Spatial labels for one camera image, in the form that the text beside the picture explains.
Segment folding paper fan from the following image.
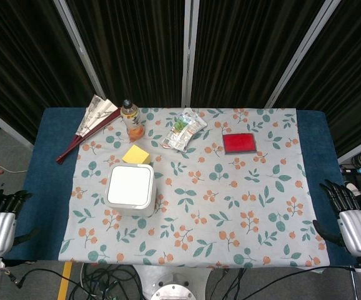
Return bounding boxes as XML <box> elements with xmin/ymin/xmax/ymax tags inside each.
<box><xmin>55</xmin><ymin>94</ymin><xmax>122</xmax><ymax>165</ymax></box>

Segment black folding screen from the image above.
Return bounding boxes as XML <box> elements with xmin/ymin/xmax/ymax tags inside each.
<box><xmin>0</xmin><ymin>0</ymin><xmax>361</xmax><ymax>165</ymax></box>

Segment crumpled snack packet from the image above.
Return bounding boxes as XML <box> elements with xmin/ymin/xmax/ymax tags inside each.
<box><xmin>161</xmin><ymin>107</ymin><xmax>208</xmax><ymax>153</ymax></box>

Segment floral patterned tablecloth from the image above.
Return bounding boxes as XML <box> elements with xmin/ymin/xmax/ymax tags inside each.
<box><xmin>57</xmin><ymin>107</ymin><xmax>331</xmax><ymax>269</ymax></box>

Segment black floor cables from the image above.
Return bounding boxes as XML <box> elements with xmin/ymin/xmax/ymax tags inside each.
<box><xmin>7</xmin><ymin>263</ymin><xmax>356</xmax><ymax>300</ymax></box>

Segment white floor cable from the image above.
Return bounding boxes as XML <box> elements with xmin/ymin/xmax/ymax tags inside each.
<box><xmin>0</xmin><ymin>162</ymin><xmax>28</xmax><ymax>173</ymax></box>

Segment yellow sponge block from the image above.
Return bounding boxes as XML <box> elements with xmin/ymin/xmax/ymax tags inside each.
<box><xmin>122</xmin><ymin>144</ymin><xmax>152</xmax><ymax>166</ymax></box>

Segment white square container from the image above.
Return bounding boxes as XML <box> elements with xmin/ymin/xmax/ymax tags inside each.
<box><xmin>106</xmin><ymin>164</ymin><xmax>156</xmax><ymax>218</ymax></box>

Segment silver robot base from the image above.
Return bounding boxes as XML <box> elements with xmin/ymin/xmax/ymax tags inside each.
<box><xmin>136</xmin><ymin>264</ymin><xmax>214</xmax><ymax>300</ymax></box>

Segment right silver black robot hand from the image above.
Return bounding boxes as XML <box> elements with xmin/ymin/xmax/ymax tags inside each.
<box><xmin>312</xmin><ymin>179</ymin><xmax>361</xmax><ymax>259</ymax></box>

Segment blue table cover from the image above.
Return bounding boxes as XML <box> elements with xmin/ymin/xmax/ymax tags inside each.
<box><xmin>4</xmin><ymin>107</ymin><xmax>357</xmax><ymax>267</ymax></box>

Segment orange drink plastic bottle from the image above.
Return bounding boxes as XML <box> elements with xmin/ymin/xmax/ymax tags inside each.
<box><xmin>119</xmin><ymin>99</ymin><xmax>146</xmax><ymax>139</ymax></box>

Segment red square pad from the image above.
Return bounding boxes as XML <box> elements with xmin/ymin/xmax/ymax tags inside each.
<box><xmin>222</xmin><ymin>132</ymin><xmax>258</xmax><ymax>155</ymax></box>

